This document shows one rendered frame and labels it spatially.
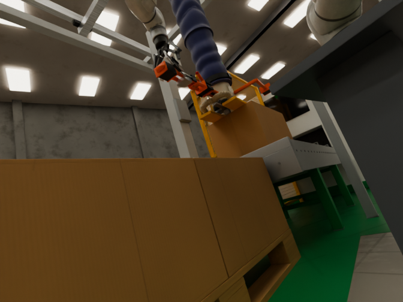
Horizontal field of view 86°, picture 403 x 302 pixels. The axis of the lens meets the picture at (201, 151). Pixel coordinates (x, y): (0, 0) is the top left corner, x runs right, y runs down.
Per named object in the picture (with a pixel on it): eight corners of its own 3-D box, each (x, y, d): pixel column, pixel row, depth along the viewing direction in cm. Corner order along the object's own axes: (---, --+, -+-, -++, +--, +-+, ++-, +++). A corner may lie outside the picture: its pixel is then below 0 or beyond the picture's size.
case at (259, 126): (258, 171, 205) (244, 132, 215) (300, 155, 181) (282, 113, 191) (222, 175, 158) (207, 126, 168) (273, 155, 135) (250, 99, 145)
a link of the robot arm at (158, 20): (155, 42, 127) (141, 28, 115) (149, 22, 131) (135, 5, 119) (171, 33, 124) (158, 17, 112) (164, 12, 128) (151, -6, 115)
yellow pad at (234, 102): (242, 114, 168) (240, 108, 169) (253, 108, 163) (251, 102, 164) (222, 106, 139) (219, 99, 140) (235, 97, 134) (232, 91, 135)
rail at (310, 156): (343, 163, 302) (337, 150, 307) (348, 162, 299) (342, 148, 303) (294, 173, 122) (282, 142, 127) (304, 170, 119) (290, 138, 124)
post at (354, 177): (367, 216, 148) (307, 91, 174) (379, 214, 145) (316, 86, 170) (366, 219, 143) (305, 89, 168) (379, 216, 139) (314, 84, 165)
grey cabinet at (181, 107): (189, 122, 285) (183, 102, 292) (192, 120, 282) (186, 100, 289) (178, 120, 269) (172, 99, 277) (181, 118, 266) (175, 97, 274)
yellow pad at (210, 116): (222, 125, 177) (219, 119, 178) (232, 119, 172) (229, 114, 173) (199, 119, 148) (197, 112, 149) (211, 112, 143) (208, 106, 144)
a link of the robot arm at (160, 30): (159, 41, 127) (161, 50, 125) (146, 33, 119) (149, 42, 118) (170, 30, 122) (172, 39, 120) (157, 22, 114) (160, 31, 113)
